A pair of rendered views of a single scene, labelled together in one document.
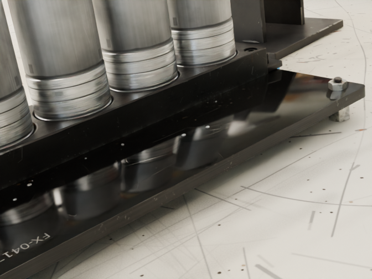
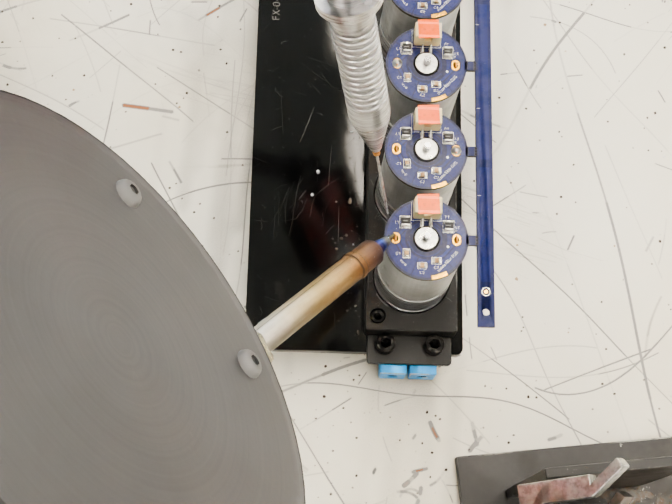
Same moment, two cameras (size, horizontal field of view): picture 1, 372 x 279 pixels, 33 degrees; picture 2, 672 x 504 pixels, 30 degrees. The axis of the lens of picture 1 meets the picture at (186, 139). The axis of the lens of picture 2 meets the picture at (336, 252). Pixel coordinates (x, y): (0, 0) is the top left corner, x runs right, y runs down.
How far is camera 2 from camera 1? 0.44 m
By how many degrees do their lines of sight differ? 76
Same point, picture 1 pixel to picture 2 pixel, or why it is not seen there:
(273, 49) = (470, 469)
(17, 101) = (384, 40)
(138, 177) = (287, 100)
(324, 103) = (252, 287)
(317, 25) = not seen: outside the picture
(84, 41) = not seen: hidden behind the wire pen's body
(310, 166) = (226, 236)
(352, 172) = not seen: hidden behind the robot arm
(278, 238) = (180, 141)
